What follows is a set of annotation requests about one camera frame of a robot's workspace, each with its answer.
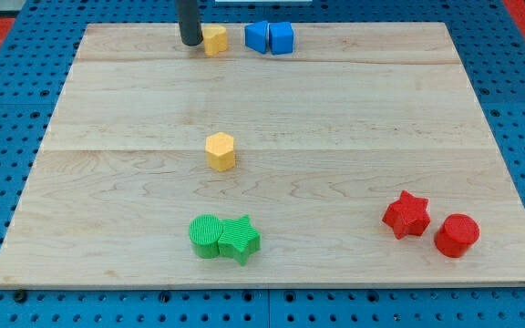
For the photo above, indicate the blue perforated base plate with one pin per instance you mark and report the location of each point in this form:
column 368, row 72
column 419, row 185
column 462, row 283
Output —
column 35, row 58

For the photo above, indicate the green star block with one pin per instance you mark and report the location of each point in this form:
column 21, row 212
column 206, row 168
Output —
column 239, row 239

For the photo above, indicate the red cylinder block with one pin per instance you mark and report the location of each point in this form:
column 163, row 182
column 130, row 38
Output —
column 456, row 235

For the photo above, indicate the red star block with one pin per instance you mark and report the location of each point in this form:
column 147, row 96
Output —
column 408, row 215

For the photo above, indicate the blue cube block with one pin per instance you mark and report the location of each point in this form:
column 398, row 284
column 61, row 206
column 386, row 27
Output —
column 281, row 37

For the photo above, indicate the yellow hexagon block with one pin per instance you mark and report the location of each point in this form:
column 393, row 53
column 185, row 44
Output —
column 220, row 153

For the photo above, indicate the blue triangle block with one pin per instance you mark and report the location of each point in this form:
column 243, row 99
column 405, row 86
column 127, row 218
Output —
column 255, row 36

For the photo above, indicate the green cylinder block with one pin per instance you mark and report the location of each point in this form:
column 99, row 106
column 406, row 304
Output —
column 204, row 233

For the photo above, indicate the yellow heart block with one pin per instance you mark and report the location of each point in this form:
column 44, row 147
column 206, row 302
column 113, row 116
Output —
column 215, row 39

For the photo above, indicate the wooden board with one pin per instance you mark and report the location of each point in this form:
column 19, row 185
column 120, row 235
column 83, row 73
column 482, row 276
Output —
column 325, row 138

